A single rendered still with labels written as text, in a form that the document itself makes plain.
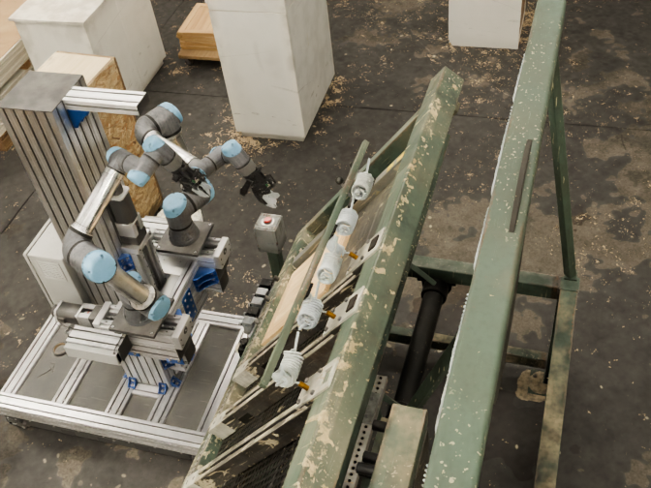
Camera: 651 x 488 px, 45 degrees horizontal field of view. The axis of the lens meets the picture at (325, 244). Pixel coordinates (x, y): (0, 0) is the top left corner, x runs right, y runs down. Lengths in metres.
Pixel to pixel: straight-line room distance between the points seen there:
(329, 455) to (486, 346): 0.52
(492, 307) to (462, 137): 4.10
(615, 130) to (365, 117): 1.84
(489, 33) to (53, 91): 4.38
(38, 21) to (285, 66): 1.89
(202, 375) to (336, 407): 2.30
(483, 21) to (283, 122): 1.95
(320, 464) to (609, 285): 3.20
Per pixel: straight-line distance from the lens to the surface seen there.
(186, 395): 4.27
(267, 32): 5.46
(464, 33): 6.84
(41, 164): 3.32
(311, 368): 2.59
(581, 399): 4.40
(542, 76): 2.56
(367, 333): 2.23
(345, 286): 2.62
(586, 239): 5.17
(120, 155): 3.07
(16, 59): 6.79
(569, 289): 3.80
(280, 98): 5.74
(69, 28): 6.21
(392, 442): 2.10
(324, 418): 2.05
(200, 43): 6.99
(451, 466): 1.61
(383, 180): 3.21
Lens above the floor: 3.61
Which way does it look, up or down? 45 degrees down
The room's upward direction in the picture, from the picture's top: 8 degrees counter-clockwise
